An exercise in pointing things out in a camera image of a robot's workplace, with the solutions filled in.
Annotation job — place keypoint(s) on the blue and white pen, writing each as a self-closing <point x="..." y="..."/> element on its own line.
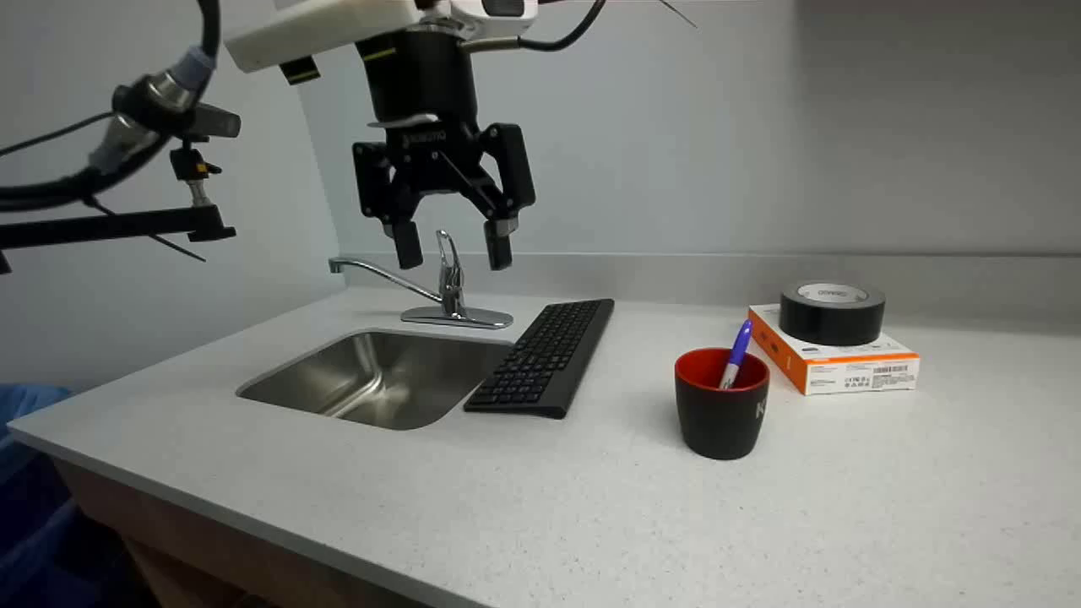
<point x="737" y="349"/>

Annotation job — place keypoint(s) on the black tape roll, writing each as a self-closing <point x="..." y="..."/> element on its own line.
<point x="834" y="315"/>

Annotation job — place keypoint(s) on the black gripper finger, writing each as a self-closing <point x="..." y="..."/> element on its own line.
<point x="507" y="170"/>
<point x="376" y="179"/>

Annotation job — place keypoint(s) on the black computer keyboard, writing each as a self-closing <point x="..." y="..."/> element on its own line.
<point x="546" y="357"/>

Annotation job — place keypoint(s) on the blue bin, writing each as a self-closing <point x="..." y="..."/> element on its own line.
<point x="35" y="519"/>

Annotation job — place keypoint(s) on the black exterior camera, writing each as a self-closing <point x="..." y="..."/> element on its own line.
<point x="214" y="119"/>

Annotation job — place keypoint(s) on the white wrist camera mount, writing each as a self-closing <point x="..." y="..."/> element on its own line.
<point x="316" y="31"/>

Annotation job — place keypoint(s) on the orange and white box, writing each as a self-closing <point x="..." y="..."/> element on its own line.
<point x="857" y="370"/>

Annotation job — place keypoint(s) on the black mug red inside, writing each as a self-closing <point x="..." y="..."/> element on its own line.
<point x="720" y="423"/>

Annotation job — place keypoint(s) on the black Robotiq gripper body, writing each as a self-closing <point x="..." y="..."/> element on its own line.
<point x="421" y="85"/>

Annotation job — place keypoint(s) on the chrome sink faucet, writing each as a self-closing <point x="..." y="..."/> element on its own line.
<point x="447" y="274"/>

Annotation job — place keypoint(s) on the wooden counter cabinet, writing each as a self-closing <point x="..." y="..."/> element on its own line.
<point x="191" y="540"/>

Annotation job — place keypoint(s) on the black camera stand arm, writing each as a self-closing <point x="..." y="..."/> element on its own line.
<point x="113" y="226"/>

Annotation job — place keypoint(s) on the stainless steel sink basin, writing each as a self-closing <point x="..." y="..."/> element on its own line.
<point x="376" y="376"/>

